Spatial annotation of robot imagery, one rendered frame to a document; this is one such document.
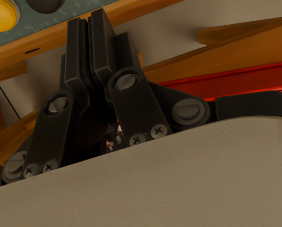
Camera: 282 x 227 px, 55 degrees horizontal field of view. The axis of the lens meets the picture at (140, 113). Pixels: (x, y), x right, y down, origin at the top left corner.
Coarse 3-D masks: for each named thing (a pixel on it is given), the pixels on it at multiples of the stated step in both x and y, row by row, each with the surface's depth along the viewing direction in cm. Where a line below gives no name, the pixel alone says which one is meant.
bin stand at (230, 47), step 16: (208, 32) 83; (224, 32) 64; (240, 32) 52; (256, 32) 31; (272, 32) 30; (208, 48) 33; (224, 48) 31; (240, 48) 31; (256, 48) 31; (272, 48) 31; (160, 64) 34; (176, 64) 32; (192, 64) 31; (208, 64) 31; (224, 64) 31; (240, 64) 31; (256, 64) 31; (160, 80) 32
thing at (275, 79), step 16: (272, 64) 29; (176, 80) 30; (192, 80) 29; (208, 80) 29; (224, 80) 27; (240, 80) 26; (256, 80) 25; (272, 80) 23; (208, 96) 20; (112, 144) 26
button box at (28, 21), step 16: (16, 0) 18; (64, 0) 19; (80, 0) 19; (96, 0) 19; (112, 0) 19; (32, 16) 19; (48, 16) 19; (64, 16) 20; (0, 32) 20; (16, 32) 20; (32, 32) 20
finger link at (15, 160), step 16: (80, 32) 11; (80, 48) 10; (64, 64) 11; (80, 64) 9; (64, 80) 9; (80, 80) 9; (80, 96) 9; (96, 96) 10; (80, 112) 9; (96, 112) 10; (112, 112) 11; (80, 128) 9; (96, 128) 10; (112, 128) 11; (80, 144) 9; (96, 144) 10; (16, 160) 8; (80, 160) 10; (16, 176) 8
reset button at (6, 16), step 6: (0, 0) 17; (6, 0) 18; (0, 6) 17; (6, 6) 18; (12, 6) 18; (0, 12) 18; (6, 12) 18; (12, 12) 18; (0, 18) 18; (6, 18) 18; (12, 18) 18; (0, 24) 18; (6, 24) 18; (12, 24) 18; (0, 30) 19; (6, 30) 19
